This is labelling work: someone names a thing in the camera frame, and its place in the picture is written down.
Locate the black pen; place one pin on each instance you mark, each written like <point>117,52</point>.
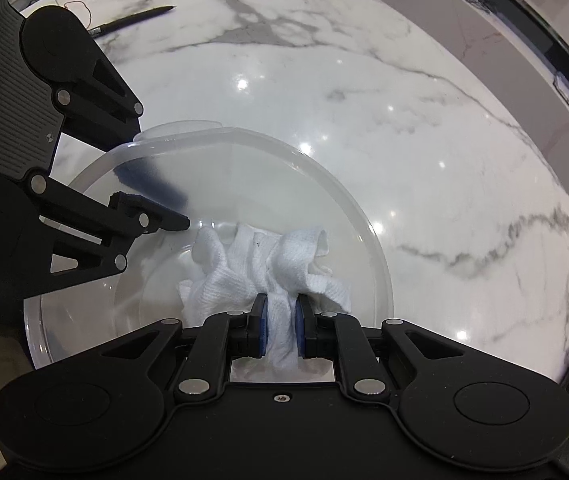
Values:
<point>134,17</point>

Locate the white cloth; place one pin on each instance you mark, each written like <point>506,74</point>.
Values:
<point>244,260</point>

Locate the clear plastic bowl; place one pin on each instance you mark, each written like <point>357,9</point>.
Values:
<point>314,200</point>

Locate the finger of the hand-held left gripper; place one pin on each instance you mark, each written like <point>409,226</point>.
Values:
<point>114,120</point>
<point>129,220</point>

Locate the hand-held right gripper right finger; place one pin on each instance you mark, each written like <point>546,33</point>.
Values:
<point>300,330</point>

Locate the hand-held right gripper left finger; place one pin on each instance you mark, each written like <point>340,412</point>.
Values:
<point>263,330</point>

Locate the dark low cabinet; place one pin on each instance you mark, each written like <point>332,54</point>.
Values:
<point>529,15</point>

